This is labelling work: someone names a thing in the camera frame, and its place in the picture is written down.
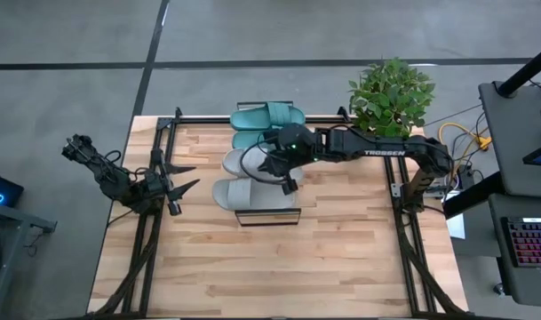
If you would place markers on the white paper sheet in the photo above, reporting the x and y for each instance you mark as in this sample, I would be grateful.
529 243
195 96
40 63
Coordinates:
456 226

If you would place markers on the backlit computer keyboard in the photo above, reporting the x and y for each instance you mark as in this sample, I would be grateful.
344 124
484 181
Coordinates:
530 242

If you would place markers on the black framed wooden shelf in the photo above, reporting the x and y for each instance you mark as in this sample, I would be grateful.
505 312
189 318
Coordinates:
265 210

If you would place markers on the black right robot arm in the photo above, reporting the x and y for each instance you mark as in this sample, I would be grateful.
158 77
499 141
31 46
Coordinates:
385 149

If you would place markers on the potted green leafy plant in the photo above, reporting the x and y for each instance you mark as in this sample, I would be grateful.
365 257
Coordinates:
390 98

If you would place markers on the green rubber slide sandal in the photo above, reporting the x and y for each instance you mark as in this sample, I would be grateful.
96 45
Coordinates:
261 116
248 140

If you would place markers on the grey side stand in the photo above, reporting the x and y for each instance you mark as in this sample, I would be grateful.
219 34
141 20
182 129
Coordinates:
3 249

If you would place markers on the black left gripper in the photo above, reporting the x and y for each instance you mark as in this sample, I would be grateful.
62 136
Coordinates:
156 186

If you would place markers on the black pole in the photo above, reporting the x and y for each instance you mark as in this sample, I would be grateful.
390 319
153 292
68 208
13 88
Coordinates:
527 69

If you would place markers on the light grey rubber slide sandal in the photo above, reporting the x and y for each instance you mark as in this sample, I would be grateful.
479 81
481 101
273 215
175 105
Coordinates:
248 195
241 162

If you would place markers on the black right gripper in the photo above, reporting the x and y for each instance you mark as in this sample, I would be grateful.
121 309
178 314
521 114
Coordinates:
296 146

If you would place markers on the grey keyboard tray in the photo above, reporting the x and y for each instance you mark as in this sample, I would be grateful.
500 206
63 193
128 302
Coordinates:
519 284

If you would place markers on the black aluminium table frame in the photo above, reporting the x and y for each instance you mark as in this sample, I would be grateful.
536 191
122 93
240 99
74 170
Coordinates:
217 120

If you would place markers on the black caster wheel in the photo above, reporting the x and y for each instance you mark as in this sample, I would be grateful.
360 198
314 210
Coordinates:
499 289

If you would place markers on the grey desk top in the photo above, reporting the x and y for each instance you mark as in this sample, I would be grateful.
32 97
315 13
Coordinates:
514 142

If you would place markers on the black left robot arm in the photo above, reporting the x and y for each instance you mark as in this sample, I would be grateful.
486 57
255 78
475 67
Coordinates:
110 182

